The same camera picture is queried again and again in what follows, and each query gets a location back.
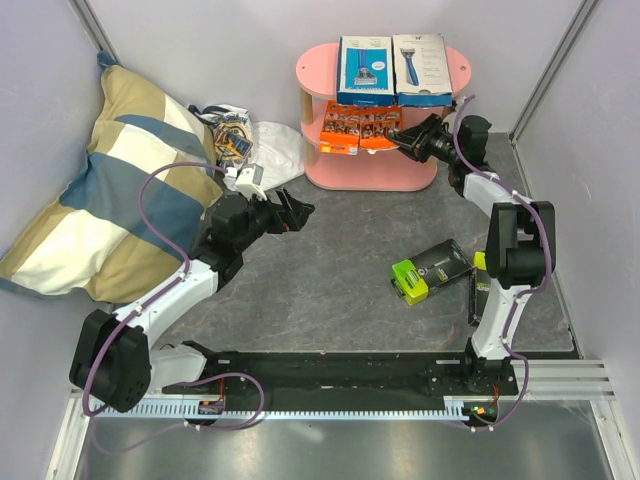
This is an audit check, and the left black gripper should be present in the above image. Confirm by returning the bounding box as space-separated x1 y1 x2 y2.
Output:
235 187 314 252

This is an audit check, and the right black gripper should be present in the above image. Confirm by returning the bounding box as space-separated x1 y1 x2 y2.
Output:
385 114 461 165

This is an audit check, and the orange razor box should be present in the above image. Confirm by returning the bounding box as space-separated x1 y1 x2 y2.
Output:
359 106 403 153
319 101 360 155

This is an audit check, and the white blue razor box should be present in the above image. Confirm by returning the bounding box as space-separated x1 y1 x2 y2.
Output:
392 34 453 108

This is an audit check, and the blue razor box clear front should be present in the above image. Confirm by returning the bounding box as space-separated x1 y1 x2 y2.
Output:
336 36 395 107

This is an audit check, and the green black razor pack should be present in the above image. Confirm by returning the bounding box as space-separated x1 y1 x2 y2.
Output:
391 239 473 306

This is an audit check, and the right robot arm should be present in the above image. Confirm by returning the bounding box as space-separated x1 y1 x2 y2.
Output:
388 114 556 394

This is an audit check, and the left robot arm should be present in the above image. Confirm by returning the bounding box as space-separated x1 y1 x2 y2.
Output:
69 189 315 416

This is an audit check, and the pink three-tier shelf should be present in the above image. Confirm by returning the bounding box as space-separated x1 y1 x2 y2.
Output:
295 42 473 192

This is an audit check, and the black green razor box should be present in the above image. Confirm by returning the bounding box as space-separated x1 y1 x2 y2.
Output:
473 251 491 302

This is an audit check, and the striped blue beige pillow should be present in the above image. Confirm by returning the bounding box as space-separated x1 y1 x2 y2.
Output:
1 51 222 304

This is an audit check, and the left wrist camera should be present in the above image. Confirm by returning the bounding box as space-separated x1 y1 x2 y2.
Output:
224 164 267 200

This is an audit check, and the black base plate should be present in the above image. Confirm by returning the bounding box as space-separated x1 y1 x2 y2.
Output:
163 351 519 412

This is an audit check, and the grey cable duct rail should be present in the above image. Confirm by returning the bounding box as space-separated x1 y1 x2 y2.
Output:
100 397 469 421

